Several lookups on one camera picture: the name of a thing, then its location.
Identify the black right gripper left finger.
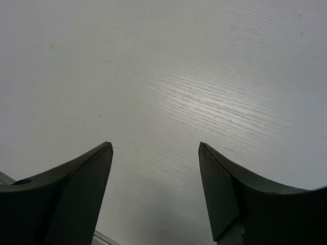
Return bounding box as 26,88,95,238
1,142,113,244

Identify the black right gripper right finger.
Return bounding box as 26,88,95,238
199,143,326,244

